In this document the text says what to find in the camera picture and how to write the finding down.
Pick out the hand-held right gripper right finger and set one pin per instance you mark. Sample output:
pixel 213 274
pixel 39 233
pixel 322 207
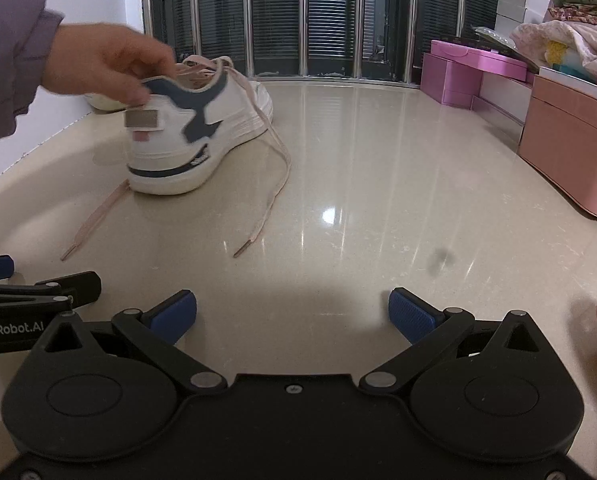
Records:
pixel 411 316

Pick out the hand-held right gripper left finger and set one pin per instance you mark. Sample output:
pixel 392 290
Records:
pixel 176 315

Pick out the white navy sneaker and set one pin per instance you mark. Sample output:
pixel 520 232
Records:
pixel 178 160

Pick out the pink shoelace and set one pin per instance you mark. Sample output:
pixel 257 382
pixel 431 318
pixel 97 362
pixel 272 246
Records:
pixel 273 190

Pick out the person's left hand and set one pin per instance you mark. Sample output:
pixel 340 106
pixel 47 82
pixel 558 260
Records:
pixel 103 60

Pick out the steel bowl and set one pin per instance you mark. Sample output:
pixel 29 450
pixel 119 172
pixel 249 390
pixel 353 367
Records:
pixel 103 104

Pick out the salmon pink storage box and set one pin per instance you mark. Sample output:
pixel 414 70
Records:
pixel 568 145

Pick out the white low box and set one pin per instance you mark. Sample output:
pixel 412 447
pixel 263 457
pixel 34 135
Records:
pixel 503 97

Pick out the magenta flat box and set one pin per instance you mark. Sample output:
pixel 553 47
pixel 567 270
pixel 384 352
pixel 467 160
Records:
pixel 480 60

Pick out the teal folded cloth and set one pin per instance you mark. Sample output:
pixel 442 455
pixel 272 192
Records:
pixel 575 70

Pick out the yellow folded towel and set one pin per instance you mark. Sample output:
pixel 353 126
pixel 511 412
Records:
pixel 556 52

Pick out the steel window railing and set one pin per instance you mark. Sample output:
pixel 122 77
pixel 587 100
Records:
pixel 303 20

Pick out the dark louvred window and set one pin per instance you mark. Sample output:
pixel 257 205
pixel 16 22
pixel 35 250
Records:
pixel 328 10

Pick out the stack of white boxes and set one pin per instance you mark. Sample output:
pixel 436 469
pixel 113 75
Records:
pixel 520 5

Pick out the brown floral blanket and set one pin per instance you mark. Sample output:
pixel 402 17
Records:
pixel 583 15

